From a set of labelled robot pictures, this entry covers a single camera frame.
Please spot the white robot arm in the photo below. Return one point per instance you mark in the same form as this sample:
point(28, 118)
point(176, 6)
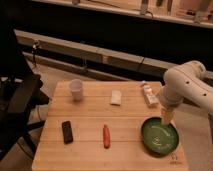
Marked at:
point(184, 81)

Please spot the white folded cloth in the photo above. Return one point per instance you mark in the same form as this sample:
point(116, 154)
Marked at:
point(115, 97)

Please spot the black rectangular block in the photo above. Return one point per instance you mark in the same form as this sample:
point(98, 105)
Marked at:
point(67, 132)

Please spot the white paper cup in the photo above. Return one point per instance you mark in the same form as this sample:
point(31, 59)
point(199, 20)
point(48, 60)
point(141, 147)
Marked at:
point(76, 89)

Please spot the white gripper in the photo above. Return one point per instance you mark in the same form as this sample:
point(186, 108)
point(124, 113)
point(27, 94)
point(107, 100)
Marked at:
point(166, 113)

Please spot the white tube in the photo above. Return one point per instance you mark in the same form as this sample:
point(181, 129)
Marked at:
point(149, 96)

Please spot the red pepper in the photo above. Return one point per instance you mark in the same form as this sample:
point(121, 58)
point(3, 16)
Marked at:
point(106, 137)

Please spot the black chair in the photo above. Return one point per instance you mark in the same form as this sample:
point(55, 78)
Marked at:
point(20, 92)

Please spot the green plate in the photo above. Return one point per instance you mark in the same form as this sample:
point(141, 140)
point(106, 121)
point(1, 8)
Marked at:
point(158, 138)

